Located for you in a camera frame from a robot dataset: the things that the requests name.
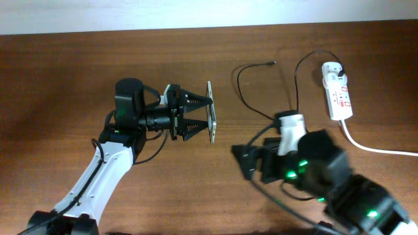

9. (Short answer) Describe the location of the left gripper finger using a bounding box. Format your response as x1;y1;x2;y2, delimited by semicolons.
178;119;208;142
179;89;213;113

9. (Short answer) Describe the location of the black smartphone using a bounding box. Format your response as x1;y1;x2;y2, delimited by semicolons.
206;81;217;144

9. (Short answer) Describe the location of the black charging cable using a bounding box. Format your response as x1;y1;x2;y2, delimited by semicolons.
236;49;344;122

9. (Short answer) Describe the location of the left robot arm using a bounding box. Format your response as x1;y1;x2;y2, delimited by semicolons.
23;78;216;234

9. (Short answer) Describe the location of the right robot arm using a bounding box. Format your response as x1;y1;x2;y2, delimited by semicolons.
231;130;417;234

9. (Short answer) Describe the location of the black usb plug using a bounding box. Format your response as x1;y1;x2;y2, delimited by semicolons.
338;69;345;77

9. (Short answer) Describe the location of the white power strip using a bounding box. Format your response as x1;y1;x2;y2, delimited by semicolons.
321;61;353;121

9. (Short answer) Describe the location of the white power strip cord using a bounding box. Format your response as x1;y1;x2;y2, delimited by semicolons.
338;119;418;157

